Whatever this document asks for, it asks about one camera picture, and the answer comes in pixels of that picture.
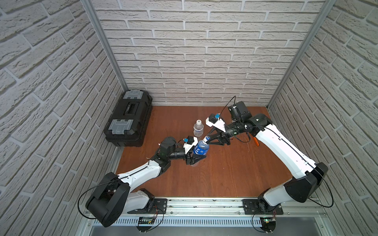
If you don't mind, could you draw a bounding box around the clear bottle blue label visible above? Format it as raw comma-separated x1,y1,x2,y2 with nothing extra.
194,138,210,155

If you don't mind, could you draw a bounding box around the clear labelled bottle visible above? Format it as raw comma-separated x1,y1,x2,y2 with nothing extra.
194,120,204,139

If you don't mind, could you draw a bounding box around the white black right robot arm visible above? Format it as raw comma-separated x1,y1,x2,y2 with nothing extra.
206,114,328,210

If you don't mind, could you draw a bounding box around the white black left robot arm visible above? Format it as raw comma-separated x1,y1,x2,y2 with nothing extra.
85,136,209,227

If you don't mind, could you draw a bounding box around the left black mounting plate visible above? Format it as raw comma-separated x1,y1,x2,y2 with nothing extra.
124,188,168,214

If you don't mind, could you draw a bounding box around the black mounting plate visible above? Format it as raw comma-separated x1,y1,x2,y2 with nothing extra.
124,188,168,214
242,199,284,215

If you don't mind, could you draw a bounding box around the black plastic toolbox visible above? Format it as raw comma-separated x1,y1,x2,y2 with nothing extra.
103,89,153,147

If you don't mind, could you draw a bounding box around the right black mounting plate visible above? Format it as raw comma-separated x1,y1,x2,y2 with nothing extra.
242,199,284,215

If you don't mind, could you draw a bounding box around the left controller circuit board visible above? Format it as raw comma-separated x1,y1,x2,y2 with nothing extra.
137,217,154,232

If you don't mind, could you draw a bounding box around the controller circuit board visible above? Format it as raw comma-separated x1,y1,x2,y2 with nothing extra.
137,217,154,232
260,218,276,233

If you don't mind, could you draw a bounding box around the right controller circuit board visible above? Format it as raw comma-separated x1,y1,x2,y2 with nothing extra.
260,218,276,233

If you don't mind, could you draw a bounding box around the right corner aluminium profile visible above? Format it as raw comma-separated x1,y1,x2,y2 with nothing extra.
266,0,336,109

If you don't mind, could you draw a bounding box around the corner aluminium profile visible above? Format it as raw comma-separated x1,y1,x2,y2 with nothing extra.
81,0,128,91
266,0,336,109

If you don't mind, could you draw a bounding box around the left corner aluminium profile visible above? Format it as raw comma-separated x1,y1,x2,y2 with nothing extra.
81,0,128,91

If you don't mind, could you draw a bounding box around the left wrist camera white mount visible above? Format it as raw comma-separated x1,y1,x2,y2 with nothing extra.
183,136,198,154

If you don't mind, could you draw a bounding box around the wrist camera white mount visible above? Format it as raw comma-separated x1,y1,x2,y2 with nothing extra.
205,114,226,133
183,136,198,154

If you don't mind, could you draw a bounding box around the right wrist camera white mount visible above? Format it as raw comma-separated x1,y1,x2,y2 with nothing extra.
205,114,226,133

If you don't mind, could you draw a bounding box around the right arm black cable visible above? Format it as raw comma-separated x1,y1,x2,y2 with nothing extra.
256,125,335,208

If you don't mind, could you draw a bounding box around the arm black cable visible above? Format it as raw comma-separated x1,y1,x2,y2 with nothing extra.
256,125,335,208
77,165,151,220

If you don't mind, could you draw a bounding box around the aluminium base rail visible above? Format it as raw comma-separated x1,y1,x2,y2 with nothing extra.
112,197,328,229

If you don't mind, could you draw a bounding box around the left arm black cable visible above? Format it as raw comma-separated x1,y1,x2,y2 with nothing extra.
77,165,151,220

